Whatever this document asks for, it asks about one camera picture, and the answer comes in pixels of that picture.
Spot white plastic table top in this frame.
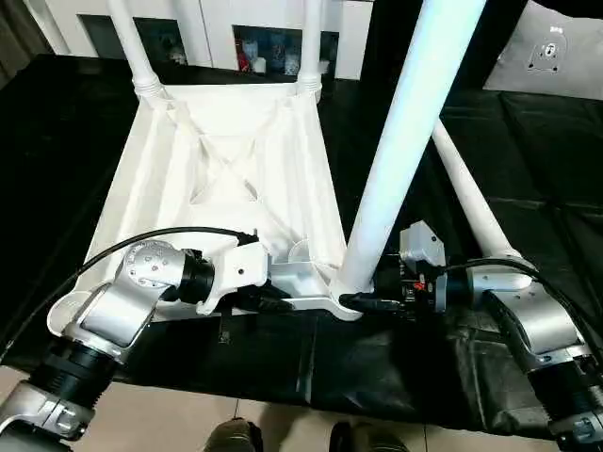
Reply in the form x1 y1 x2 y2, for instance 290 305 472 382
45 76 367 339

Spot white plastic table leg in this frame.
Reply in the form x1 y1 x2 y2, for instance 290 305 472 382
295 0 325 96
430 119 525 261
106 0 165 104
328 0 490 303

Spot dark right robot foot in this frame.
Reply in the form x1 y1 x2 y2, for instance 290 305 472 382
328 420 412 452

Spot dark robot foot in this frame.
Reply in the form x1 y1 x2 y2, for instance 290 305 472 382
328 420 412 452
201 415 264 452

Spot dark left robot foot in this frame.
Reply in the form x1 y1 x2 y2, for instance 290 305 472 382
201 415 264 452

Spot white curved plastic panel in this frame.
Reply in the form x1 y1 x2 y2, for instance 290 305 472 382
481 0 603 101

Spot white glass-door cabinet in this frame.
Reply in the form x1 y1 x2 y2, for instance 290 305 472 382
44 0 374 80

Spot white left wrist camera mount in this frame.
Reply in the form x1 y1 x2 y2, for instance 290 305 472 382
196 238 270 317

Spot black left wrist camera cable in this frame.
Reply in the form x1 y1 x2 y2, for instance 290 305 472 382
0 225 259 364

